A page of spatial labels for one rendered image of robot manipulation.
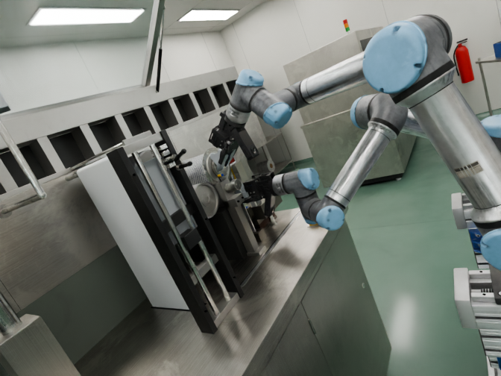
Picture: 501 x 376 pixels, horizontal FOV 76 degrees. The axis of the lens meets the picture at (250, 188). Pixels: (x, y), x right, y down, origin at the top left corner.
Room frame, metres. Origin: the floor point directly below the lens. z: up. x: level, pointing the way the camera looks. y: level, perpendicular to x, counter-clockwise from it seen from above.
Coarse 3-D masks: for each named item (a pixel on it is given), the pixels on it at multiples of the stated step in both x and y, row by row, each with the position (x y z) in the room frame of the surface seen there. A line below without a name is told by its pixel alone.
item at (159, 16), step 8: (160, 0) 1.36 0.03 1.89; (160, 8) 1.38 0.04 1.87; (160, 16) 1.40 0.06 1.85; (160, 24) 1.42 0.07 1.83; (152, 32) 1.41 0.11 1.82; (152, 40) 1.43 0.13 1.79; (160, 40) 1.45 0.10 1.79; (152, 48) 1.44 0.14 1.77; (160, 48) 1.46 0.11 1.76; (152, 56) 1.47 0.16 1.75; (160, 56) 1.47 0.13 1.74; (152, 64) 1.49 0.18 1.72; (160, 64) 1.49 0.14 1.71; (144, 80) 1.51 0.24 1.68; (136, 88) 1.49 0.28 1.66; (96, 96) 1.34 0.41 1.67; (64, 104) 1.23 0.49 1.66; (32, 112) 1.14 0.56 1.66
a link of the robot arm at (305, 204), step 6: (300, 198) 1.02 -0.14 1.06; (306, 198) 1.01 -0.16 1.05; (312, 198) 1.01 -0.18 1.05; (318, 198) 1.01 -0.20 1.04; (300, 204) 1.03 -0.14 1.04; (306, 204) 1.00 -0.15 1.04; (300, 210) 1.05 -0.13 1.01; (306, 210) 0.99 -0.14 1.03; (306, 216) 1.02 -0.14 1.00; (306, 222) 1.04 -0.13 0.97; (312, 222) 1.02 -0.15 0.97
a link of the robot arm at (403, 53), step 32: (384, 32) 0.59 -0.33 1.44; (416, 32) 0.56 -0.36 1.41; (448, 32) 0.63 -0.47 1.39; (384, 64) 0.59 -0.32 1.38; (416, 64) 0.55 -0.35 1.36; (448, 64) 0.56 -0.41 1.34; (416, 96) 0.57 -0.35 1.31; (448, 96) 0.56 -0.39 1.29; (448, 128) 0.55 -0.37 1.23; (480, 128) 0.54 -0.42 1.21; (448, 160) 0.57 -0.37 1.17; (480, 160) 0.53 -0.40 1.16; (480, 192) 0.53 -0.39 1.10; (480, 224) 0.54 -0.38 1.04
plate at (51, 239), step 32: (192, 128) 1.62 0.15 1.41; (256, 128) 2.04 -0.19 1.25; (32, 192) 1.01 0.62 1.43; (64, 192) 1.08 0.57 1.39; (0, 224) 0.92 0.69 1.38; (32, 224) 0.98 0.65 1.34; (64, 224) 1.04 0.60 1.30; (96, 224) 1.11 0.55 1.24; (0, 256) 0.89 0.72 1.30; (32, 256) 0.94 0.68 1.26; (64, 256) 1.00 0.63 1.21; (96, 256) 1.07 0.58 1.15; (0, 288) 0.86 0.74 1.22; (32, 288) 0.91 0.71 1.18
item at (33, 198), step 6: (30, 198) 0.79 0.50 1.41; (36, 198) 0.77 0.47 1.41; (42, 198) 0.76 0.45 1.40; (12, 204) 0.88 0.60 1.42; (18, 204) 0.84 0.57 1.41; (24, 204) 0.82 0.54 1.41; (0, 210) 0.93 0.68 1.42; (6, 210) 0.90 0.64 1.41; (12, 210) 0.89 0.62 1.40; (0, 216) 0.93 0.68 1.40; (6, 216) 0.94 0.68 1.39
